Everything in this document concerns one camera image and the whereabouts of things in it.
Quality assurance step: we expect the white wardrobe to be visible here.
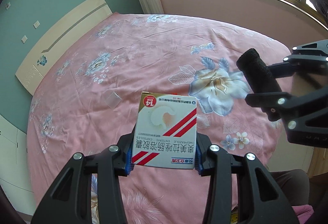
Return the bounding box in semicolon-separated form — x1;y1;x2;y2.
0;117;36;216

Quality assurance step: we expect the white medicine box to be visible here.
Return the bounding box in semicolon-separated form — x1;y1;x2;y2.
131;92;197;170

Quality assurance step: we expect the black foam roller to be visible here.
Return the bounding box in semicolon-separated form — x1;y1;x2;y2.
236;48;281;94

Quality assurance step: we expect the pink floral bed sheet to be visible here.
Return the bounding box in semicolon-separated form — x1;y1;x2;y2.
26;11;298;224

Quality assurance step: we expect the wall socket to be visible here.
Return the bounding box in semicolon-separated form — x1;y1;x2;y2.
33;21;40;29
21;35;27;43

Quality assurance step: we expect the clear small plastic cube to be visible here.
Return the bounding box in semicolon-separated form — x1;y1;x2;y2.
105;92;122;109

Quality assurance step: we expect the cream wooden headboard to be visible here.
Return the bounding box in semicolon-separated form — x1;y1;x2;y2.
15;0;112;95

